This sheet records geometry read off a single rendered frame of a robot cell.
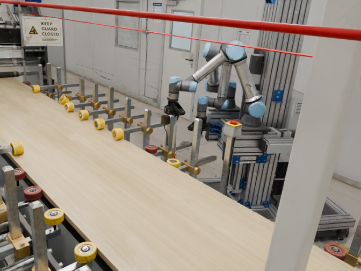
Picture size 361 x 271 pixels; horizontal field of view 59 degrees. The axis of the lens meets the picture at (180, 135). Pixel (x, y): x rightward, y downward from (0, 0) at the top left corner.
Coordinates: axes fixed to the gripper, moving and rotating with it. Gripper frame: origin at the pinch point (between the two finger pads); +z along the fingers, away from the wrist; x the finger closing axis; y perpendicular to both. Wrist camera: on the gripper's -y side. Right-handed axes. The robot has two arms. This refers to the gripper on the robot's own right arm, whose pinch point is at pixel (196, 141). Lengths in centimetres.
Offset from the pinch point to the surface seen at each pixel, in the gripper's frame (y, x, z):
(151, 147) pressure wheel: -47.6, -4.0, -6.5
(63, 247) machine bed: -123, -35, 17
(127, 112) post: -37, 41, -17
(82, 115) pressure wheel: -62, 68, -10
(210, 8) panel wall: 221, 207, -105
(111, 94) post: -37, 66, -25
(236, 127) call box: -35, -61, -37
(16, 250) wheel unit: -146, -45, 1
